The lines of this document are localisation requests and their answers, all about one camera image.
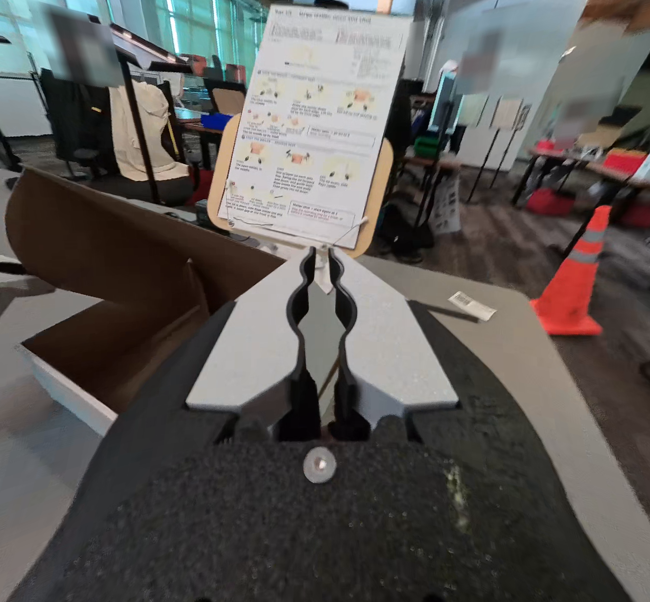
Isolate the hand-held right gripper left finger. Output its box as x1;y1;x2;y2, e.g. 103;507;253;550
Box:
185;248;322;441

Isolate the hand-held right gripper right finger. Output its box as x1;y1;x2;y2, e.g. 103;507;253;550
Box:
327;248;460;441

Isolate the brown cardboard box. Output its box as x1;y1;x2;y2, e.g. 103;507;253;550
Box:
5;165;286;436

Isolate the small open cardboard box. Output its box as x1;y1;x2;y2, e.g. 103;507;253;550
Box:
210;87;248;115

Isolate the white label tag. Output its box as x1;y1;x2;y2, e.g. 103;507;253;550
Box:
447;291;498;322

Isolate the wooden clipboard stand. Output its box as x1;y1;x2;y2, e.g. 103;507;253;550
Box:
207;113;395;259

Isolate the orange traffic cone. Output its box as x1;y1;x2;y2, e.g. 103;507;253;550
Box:
529;205;613;337

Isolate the green plastic bin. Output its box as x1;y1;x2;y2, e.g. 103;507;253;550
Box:
413;135;451;159

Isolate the red bag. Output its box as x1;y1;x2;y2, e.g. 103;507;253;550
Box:
525;187;578;217

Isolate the printed instruction sheet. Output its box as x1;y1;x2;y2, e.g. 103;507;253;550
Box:
217;4;413;250

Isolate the cream cloth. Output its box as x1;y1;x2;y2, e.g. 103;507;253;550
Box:
108;81;192;182

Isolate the wooden table with black legs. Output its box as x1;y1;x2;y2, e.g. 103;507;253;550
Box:
511;147;650;258

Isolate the black office chair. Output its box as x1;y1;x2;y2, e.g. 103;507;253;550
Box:
39;68;201;207

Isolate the black tilted music stand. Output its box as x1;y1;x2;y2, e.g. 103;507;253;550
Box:
87;14;193;206

